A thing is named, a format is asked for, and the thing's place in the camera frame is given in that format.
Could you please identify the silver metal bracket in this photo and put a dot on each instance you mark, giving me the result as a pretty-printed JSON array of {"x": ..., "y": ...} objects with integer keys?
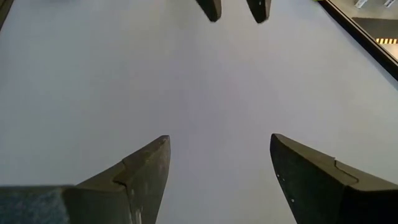
[
  {"x": 360, "y": 3},
  {"x": 388, "y": 2}
]

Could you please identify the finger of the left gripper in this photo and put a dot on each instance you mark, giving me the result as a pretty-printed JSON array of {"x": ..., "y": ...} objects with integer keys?
[
  {"x": 211, "y": 8},
  {"x": 258, "y": 9}
]

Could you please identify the yellow black striped tape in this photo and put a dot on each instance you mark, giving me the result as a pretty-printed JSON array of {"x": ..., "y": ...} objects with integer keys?
[{"x": 387, "y": 41}]

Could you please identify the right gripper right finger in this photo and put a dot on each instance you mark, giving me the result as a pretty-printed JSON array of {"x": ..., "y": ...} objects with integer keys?
[{"x": 326, "y": 193}]

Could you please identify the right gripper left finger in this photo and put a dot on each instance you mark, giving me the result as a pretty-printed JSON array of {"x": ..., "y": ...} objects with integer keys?
[{"x": 124, "y": 193}]

